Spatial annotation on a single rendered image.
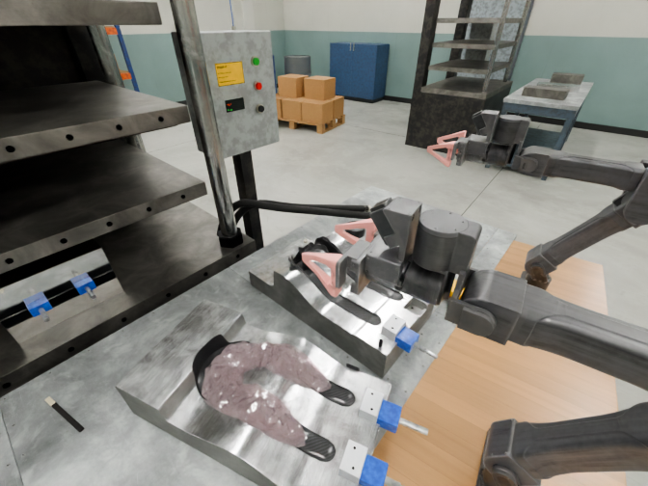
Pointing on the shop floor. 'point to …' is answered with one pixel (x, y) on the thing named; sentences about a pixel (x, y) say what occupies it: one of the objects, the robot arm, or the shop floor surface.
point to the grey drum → (297, 65)
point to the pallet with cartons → (310, 101)
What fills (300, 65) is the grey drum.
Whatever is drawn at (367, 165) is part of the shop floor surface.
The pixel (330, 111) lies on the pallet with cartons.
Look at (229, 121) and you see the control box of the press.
